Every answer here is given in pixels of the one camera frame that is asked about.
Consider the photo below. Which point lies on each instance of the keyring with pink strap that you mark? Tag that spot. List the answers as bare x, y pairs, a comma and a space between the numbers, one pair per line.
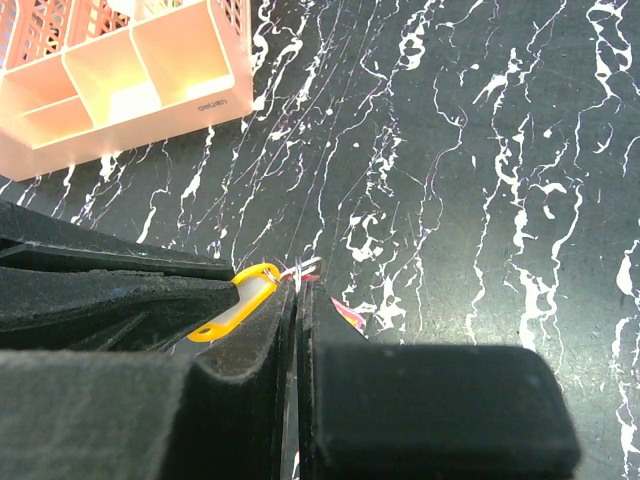
313, 269

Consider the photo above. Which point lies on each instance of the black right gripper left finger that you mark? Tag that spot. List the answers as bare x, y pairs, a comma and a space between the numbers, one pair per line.
150, 414

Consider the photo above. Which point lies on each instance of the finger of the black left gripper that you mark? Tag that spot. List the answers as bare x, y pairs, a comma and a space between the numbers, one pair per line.
100, 310
34, 241

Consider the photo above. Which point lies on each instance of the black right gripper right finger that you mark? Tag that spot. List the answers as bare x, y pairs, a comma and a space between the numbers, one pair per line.
423, 411

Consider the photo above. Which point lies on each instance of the orange plastic desk organizer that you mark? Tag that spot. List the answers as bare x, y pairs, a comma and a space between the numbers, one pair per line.
84, 79

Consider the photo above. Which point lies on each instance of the yellow key tag with key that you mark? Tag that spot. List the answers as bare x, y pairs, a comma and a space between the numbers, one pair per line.
254, 285

